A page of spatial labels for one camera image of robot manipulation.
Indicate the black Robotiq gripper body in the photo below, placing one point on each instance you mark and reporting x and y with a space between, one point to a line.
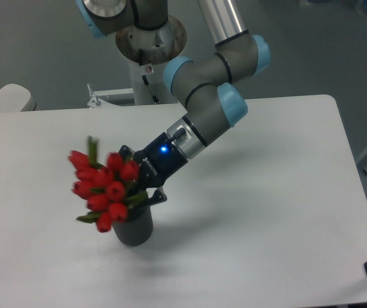
159 160

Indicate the red tulip bouquet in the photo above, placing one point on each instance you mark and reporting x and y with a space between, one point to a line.
111 190

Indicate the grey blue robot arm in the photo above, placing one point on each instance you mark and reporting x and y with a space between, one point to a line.
205 88

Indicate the dark grey ribbed vase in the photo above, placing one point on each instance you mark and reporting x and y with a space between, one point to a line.
136 230

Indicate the white chair armrest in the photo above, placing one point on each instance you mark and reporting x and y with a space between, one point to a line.
16 98

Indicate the white metal base frame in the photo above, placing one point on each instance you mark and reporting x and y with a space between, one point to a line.
116 96

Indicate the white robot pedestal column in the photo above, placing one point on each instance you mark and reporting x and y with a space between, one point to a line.
148 52

